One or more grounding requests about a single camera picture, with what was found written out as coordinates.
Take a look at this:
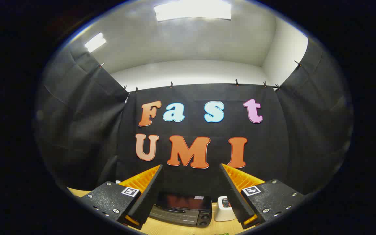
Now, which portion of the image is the large ceiling light panel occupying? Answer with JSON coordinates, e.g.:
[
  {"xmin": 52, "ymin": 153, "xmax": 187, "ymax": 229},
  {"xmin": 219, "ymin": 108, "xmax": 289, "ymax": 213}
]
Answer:
[{"xmin": 154, "ymin": 0, "xmax": 232, "ymax": 22}]

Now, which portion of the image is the white toaster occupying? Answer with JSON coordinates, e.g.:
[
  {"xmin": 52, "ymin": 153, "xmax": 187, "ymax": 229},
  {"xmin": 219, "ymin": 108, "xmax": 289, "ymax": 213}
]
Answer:
[{"xmin": 214, "ymin": 196, "xmax": 237, "ymax": 222}]

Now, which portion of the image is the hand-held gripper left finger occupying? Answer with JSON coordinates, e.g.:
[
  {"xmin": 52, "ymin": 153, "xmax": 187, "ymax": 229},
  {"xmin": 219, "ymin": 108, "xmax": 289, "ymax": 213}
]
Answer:
[{"xmin": 80, "ymin": 164, "xmax": 164, "ymax": 230}]

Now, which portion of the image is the black toaster oven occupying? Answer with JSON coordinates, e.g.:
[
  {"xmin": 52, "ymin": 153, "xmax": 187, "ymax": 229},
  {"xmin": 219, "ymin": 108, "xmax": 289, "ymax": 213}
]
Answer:
[{"xmin": 149, "ymin": 193, "xmax": 213, "ymax": 228}]

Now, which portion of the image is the small ceiling light panel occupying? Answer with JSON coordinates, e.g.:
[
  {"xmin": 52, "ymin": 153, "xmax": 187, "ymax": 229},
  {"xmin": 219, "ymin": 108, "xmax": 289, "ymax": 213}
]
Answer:
[{"xmin": 84, "ymin": 32, "xmax": 107, "ymax": 53}]

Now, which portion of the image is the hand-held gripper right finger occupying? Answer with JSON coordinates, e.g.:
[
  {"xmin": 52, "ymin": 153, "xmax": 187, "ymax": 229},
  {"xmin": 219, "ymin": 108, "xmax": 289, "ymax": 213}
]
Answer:
[{"xmin": 219, "ymin": 163, "xmax": 306, "ymax": 229}]

